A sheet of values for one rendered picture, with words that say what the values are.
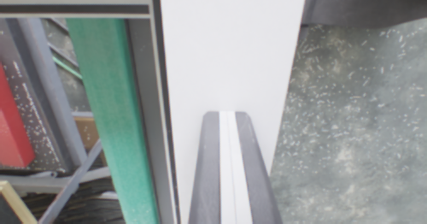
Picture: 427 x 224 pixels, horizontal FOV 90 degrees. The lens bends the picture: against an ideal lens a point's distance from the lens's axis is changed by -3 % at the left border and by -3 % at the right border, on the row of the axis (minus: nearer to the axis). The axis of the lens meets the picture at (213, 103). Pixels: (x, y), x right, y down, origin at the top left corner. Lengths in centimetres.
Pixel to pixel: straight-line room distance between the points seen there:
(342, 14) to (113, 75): 87
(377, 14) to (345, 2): 13
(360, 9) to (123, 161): 91
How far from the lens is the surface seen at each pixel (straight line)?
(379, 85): 138
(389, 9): 104
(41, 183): 81
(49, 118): 66
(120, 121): 19
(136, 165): 21
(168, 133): 16
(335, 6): 94
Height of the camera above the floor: 101
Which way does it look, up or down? 61 degrees down
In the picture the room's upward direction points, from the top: 178 degrees counter-clockwise
